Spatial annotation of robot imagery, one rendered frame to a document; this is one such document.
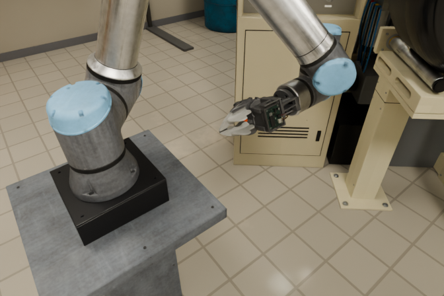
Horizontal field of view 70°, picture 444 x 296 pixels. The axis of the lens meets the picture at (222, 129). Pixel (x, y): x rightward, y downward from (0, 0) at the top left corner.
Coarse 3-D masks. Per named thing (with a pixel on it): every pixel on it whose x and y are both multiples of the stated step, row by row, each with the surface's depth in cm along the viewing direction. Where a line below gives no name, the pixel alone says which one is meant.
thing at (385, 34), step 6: (384, 30) 116; (390, 30) 116; (378, 36) 119; (384, 36) 118; (390, 36) 117; (378, 42) 119; (384, 42) 119; (378, 48) 120; (384, 48) 120; (390, 48) 120
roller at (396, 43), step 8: (392, 40) 116; (400, 40) 114; (392, 48) 116; (400, 48) 110; (408, 48) 108; (400, 56) 110; (408, 56) 105; (416, 56) 103; (408, 64) 105; (416, 64) 100; (424, 64) 98; (416, 72) 100; (424, 72) 96; (432, 72) 94; (424, 80) 96; (432, 80) 92; (440, 80) 90; (432, 88) 92; (440, 88) 91
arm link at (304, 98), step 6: (282, 84) 84; (288, 84) 82; (294, 84) 82; (300, 84) 82; (276, 90) 86; (288, 90) 82; (294, 90) 81; (300, 90) 81; (306, 90) 82; (300, 96) 81; (306, 96) 82; (300, 102) 81; (306, 102) 82; (306, 108) 84; (294, 114) 84
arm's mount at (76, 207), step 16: (128, 144) 104; (144, 160) 97; (64, 176) 93; (144, 176) 91; (160, 176) 91; (64, 192) 88; (128, 192) 86; (144, 192) 87; (160, 192) 91; (80, 208) 83; (96, 208) 82; (112, 208) 83; (128, 208) 86; (144, 208) 90; (80, 224) 79; (96, 224) 82; (112, 224) 86
